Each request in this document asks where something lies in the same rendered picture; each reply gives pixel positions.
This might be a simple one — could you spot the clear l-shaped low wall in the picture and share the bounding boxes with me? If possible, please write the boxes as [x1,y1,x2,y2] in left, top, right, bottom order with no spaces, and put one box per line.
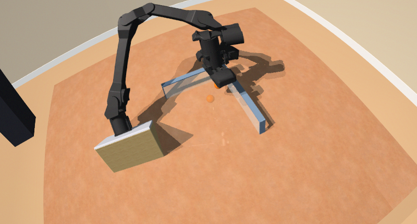
[163,71,260,133]

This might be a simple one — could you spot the translucent orange ball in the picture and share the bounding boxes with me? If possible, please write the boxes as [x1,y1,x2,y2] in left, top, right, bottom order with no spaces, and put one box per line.
[206,95,215,103]

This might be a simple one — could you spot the clear low corner walls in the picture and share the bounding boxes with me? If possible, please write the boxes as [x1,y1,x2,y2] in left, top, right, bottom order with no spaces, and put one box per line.
[161,68,266,134]

